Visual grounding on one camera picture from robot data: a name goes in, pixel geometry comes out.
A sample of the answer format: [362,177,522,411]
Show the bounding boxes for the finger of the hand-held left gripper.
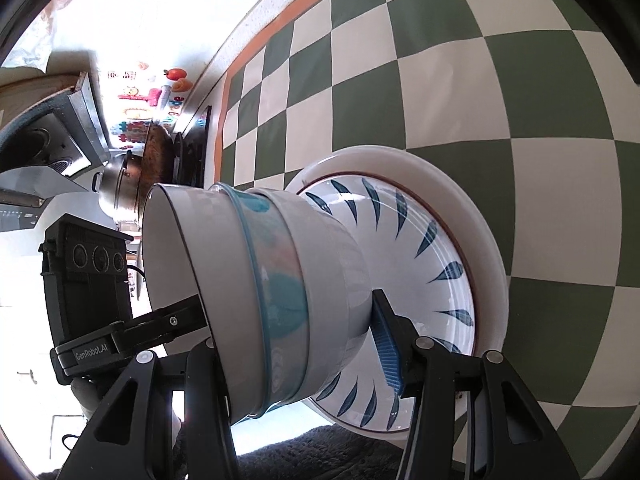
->
[112,295,208,358]

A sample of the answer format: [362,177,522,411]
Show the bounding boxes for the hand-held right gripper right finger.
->
[370,289,581,480]

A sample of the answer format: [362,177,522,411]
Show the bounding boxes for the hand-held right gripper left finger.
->
[59,337,241,480]

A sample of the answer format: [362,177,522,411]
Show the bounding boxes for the blue leaf patterned plate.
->
[297,174,478,433]

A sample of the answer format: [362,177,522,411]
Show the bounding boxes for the white bowl with black rim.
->
[141,183,273,423]

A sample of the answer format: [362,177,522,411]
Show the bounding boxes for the plain white bowl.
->
[250,187,373,403]

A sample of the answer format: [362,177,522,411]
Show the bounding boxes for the large white plate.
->
[284,145,510,448]

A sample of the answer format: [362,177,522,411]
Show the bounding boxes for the stainless steel pot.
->
[91,150,151,221]

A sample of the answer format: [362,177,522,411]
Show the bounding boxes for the dark grey fluffy rug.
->
[30,422,416,480]

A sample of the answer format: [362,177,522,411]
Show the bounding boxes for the black stove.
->
[172,105,213,188]

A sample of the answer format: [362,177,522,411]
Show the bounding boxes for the range hood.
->
[0,72,113,233]

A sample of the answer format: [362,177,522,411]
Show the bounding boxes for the clear plastic sheet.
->
[7,0,88,73]

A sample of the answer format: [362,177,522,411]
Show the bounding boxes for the green and white checkered mat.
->
[217,0,640,411]

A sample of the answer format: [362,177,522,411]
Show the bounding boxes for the colourful wall stickers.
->
[107,60,196,148]

